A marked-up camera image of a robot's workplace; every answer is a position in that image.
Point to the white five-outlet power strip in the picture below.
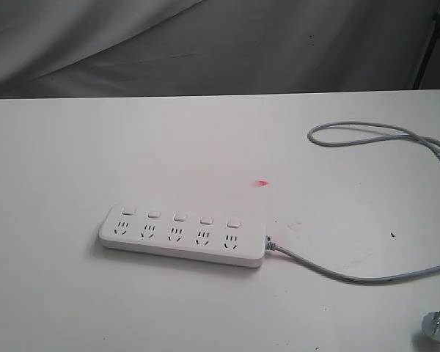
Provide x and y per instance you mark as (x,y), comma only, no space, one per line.
(193,236)

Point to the grey backdrop cloth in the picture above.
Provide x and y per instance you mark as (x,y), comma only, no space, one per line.
(95,49)

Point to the black tripod stand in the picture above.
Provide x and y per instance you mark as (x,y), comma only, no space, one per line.
(429,48)

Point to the grey three-pin plug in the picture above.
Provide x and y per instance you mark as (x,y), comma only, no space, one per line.
(431,326)

